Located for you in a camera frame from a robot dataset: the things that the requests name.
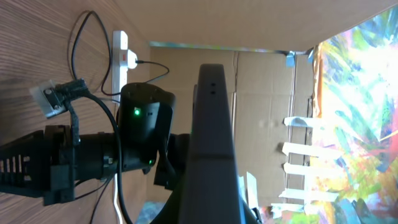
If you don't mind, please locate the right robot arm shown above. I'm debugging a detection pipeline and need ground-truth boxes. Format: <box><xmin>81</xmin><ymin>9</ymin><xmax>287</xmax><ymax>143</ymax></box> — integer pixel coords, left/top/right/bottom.
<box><xmin>1</xmin><ymin>80</ymin><xmax>189</xmax><ymax>205</ymax></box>

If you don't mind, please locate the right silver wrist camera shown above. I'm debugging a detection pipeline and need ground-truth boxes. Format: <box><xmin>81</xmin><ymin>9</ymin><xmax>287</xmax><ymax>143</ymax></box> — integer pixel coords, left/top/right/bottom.
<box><xmin>29</xmin><ymin>80</ymin><xmax>67</xmax><ymax>119</ymax></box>

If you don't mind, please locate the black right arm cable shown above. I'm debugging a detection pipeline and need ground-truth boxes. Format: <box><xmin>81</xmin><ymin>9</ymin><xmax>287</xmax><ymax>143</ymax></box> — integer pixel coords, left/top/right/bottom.
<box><xmin>55</xmin><ymin>78</ymin><xmax>134</xmax><ymax>224</ymax></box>

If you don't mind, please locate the colourful painted backdrop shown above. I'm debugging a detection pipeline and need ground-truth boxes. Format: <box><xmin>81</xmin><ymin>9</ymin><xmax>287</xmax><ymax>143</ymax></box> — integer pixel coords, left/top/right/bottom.
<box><xmin>151</xmin><ymin>7</ymin><xmax>397</xmax><ymax>223</ymax></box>

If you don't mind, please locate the brown cardboard panel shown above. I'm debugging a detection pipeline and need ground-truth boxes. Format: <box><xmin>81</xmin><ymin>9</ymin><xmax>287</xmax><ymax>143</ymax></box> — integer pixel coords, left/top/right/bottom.
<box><xmin>150</xmin><ymin>47</ymin><xmax>313</xmax><ymax>207</ymax></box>

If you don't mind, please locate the white charger plug adapter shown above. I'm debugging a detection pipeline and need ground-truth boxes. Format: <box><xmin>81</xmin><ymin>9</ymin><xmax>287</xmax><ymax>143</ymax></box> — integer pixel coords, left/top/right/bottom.
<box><xmin>126</xmin><ymin>49</ymin><xmax>138</xmax><ymax>69</ymax></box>

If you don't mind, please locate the white power strip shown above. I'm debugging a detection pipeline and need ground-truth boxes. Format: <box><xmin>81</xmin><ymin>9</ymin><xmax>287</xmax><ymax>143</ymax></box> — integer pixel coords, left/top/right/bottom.
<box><xmin>112</xmin><ymin>30</ymin><xmax>128</xmax><ymax>101</ymax></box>

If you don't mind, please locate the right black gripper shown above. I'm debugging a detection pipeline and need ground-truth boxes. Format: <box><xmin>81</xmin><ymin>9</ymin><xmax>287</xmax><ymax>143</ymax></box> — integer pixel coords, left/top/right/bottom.
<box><xmin>1</xmin><ymin>125</ymin><xmax>80</xmax><ymax>206</ymax></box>

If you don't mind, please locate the blue Galaxy smartphone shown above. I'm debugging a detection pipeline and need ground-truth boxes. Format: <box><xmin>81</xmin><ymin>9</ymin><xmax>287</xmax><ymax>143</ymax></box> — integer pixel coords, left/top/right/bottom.
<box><xmin>178</xmin><ymin>64</ymin><xmax>245</xmax><ymax>224</ymax></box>

